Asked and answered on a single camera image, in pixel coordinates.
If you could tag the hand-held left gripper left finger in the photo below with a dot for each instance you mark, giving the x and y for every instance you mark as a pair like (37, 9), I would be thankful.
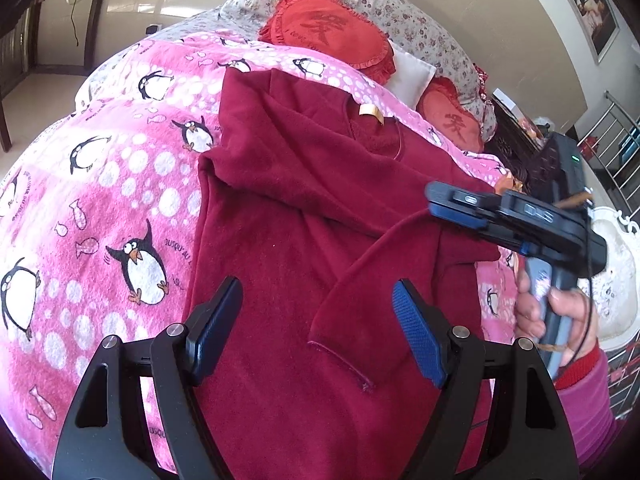
(216, 332)

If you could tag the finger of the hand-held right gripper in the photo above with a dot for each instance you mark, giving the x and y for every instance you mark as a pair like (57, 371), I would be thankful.
(457, 194)
(452, 214)

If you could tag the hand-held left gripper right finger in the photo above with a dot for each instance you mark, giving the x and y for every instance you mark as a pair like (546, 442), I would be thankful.
(417, 332)

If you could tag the dark red sweater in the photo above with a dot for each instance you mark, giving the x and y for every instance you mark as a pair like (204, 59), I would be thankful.
(300, 240)

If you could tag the person's right forearm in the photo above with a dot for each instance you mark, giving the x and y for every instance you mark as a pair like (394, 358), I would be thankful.
(590, 410)

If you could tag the person's right hand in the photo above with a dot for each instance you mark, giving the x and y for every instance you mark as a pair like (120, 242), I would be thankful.
(530, 310)

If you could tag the dark wooden headboard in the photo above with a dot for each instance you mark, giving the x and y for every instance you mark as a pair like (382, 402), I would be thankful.
(510, 145)

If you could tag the small red heart cushion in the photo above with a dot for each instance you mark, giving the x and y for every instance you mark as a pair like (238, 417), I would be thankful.
(452, 120)

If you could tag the white ornate furniture piece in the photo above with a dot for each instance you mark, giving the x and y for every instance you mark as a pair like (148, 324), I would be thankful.
(620, 270)

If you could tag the pile of bedside clutter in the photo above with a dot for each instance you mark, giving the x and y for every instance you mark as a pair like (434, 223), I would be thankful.
(532, 127)

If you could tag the white box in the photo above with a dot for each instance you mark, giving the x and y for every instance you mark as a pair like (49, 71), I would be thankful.
(506, 99)

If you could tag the metal railing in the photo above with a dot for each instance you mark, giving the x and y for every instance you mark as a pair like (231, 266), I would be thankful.
(617, 145)

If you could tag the white pillow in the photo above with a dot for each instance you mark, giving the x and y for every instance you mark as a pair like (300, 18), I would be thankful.
(412, 75)

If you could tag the long floral pillow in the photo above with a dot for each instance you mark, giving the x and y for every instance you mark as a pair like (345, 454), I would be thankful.
(425, 30)

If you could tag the pink penguin blanket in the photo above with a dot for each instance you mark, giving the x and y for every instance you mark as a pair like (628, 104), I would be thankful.
(100, 210)

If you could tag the large red heart cushion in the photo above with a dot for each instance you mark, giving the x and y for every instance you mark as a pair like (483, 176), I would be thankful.
(325, 27)

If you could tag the dark wooden desk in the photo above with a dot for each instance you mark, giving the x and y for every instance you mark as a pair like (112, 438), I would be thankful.
(60, 5)

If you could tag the framed wall picture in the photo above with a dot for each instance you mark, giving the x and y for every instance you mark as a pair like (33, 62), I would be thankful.
(592, 7)

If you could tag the wall socket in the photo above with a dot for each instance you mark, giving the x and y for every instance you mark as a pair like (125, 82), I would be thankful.
(153, 29)

